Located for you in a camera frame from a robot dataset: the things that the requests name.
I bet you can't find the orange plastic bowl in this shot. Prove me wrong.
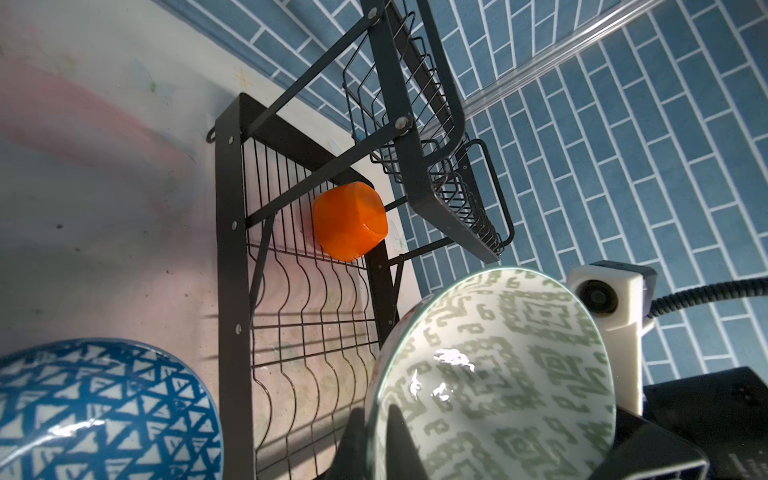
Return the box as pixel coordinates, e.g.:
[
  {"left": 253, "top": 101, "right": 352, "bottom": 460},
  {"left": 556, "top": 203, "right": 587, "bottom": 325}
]
[{"left": 312, "top": 182, "right": 389, "bottom": 262}]

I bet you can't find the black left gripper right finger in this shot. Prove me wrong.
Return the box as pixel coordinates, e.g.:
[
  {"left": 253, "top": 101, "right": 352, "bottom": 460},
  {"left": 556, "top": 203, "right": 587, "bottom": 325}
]
[{"left": 386, "top": 404, "right": 428, "bottom": 480}]

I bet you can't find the aluminium corner post right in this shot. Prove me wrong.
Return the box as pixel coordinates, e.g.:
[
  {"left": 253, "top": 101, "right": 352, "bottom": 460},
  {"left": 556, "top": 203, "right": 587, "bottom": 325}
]
[{"left": 462, "top": 0, "right": 660, "bottom": 117}]

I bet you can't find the green patterned ceramic bowl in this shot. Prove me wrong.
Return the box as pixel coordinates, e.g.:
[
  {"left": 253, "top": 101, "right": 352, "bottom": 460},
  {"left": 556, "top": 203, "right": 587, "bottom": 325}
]
[{"left": 365, "top": 267, "right": 616, "bottom": 479}]

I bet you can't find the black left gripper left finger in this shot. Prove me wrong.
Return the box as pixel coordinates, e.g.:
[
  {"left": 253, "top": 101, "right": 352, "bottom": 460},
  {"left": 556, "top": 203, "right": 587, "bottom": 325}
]
[{"left": 323, "top": 408, "right": 366, "bottom": 480}]

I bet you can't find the black wire dish rack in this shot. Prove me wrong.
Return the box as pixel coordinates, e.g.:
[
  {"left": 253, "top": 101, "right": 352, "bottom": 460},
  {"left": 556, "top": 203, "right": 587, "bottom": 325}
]
[{"left": 207, "top": 1, "right": 514, "bottom": 479}]

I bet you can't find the blue triangle patterned bowl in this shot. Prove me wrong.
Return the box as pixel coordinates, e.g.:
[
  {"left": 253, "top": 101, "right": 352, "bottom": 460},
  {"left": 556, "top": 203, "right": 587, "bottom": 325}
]
[{"left": 1, "top": 339, "right": 224, "bottom": 479}]

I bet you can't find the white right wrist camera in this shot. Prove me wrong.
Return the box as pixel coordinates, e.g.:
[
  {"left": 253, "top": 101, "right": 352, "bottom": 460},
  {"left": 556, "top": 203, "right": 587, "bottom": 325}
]
[{"left": 566, "top": 260, "right": 657, "bottom": 416}]

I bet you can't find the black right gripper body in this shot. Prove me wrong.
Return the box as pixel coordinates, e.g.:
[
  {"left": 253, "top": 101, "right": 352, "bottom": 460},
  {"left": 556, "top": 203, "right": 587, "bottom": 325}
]
[{"left": 591, "top": 367, "right": 767, "bottom": 479}]

